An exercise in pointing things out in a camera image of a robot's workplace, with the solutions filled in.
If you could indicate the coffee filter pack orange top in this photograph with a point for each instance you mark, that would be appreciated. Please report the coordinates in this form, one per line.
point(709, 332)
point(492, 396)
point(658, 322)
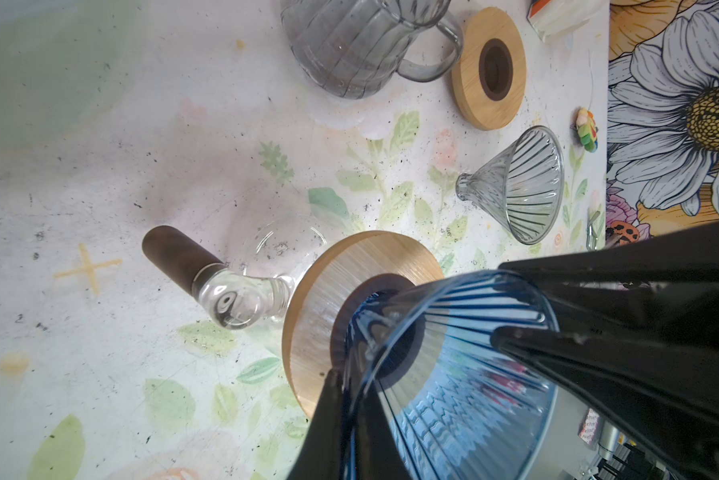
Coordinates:
point(556, 14)

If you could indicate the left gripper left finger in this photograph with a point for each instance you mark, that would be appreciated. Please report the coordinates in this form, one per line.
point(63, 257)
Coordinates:
point(346, 443)

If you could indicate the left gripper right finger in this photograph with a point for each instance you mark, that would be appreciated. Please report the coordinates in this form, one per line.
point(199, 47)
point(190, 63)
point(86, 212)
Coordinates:
point(639, 340)

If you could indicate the colourful small toy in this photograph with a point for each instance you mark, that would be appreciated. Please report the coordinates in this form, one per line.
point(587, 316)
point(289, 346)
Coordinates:
point(587, 130)

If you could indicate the grey ribbed glass pitcher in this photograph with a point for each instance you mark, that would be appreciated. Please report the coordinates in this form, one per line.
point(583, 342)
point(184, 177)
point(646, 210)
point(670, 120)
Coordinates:
point(351, 49)

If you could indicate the blue glass dripper cone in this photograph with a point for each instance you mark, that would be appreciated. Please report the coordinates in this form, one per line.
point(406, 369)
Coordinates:
point(429, 396)

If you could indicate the grey glass dripper cone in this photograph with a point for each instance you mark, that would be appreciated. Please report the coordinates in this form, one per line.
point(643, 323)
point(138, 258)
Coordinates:
point(521, 187)

